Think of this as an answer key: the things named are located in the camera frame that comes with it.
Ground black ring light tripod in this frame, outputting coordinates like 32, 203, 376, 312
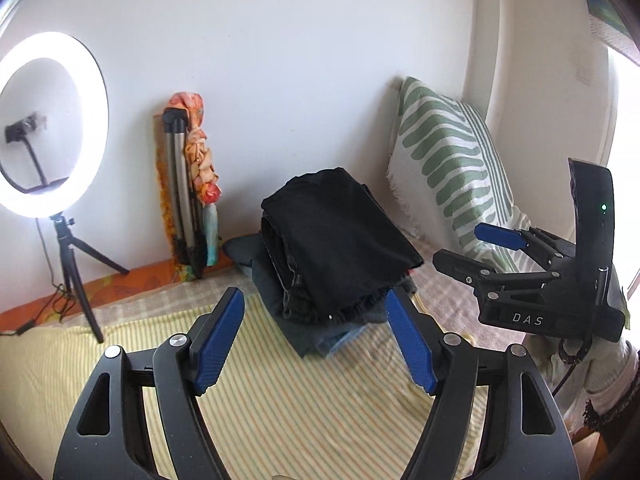
47, 214, 131, 345

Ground black ring light cable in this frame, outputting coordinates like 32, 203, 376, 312
0, 245, 71, 337

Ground beige checked sheet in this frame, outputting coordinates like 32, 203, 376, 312
0, 240, 506, 348

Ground person's right forearm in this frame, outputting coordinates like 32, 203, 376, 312
560, 335, 640, 441

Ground black pants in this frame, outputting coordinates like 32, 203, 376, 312
261, 168, 426, 326

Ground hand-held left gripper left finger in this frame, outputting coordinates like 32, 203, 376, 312
52, 286, 247, 480

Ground bright window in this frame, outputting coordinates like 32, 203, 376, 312
607, 47, 640, 301

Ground black phone holder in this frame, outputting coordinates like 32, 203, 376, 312
4, 115, 68, 193

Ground folded silver tripod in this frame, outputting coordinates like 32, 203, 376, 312
160, 107, 208, 279

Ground yellow striped bed sheet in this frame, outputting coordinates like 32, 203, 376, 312
0, 292, 488, 480

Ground green leaf pattern pillow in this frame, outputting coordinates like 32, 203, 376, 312
386, 76, 532, 271

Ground dark grey folded pants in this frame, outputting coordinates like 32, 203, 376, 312
222, 184, 418, 359

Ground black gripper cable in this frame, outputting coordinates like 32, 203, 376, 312
550, 267, 609, 397

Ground white ring light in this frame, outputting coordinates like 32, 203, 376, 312
0, 31, 109, 219

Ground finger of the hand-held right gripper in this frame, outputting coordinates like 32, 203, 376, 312
473, 222, 576, 274
432, 248, 554, 294

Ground patterned curtain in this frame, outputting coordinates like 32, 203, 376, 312
582, 0, 640, 67

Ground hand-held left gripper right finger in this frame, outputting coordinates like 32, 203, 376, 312
384, 289, 581, 480

